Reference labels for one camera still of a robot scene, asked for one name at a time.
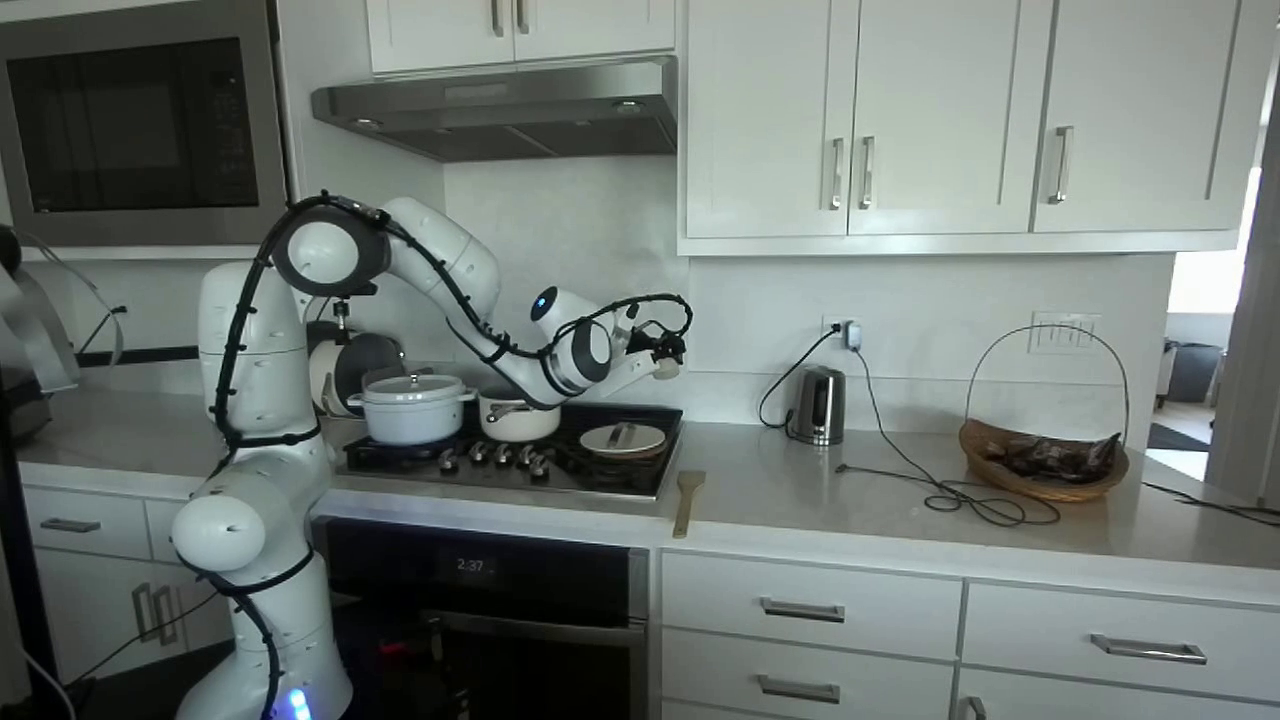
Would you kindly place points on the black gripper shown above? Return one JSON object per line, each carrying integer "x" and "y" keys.
{"x": 655, "y": 349}

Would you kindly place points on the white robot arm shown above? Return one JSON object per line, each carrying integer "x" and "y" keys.
{"x": 249, "y": 524}

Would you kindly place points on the white lidded casserole pot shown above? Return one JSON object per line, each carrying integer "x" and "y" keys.
{"x": 414, "y": 410}

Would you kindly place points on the white pan lid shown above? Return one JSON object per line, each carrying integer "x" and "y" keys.
{"x": 627, "y": 442}

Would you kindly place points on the black gas stove top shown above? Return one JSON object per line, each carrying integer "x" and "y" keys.
{"x": 543, "y": 464}

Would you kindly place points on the wooden spatula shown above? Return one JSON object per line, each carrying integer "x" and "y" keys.
{"x": 684, "y": 502}

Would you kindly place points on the stainless range hood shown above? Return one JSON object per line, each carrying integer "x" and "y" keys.
{"x": 602, "y": 104}

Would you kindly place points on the white lower drawer cabinets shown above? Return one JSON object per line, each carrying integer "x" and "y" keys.
{"x": 811, "y": 642}

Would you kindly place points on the black built-in oven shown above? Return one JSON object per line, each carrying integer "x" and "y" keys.
{"x": 478, "y": 624}

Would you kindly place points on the built-in microwave oven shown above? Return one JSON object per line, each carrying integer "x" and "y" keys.
{"x": 145, "y": 124}

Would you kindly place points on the white saucepan with steel handle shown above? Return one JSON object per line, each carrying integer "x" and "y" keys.
{"x": 513, "y": 423}

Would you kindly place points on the black wall plug adapter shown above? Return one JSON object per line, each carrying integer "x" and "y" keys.
{"x": 851, "y": 335}

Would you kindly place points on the white upper wall cabinets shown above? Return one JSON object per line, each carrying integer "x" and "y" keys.
{"x": 867, "y": 124}

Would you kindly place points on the wooden basket with wire handle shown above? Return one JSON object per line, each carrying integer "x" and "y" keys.
{"x": 1046, "y": 471}

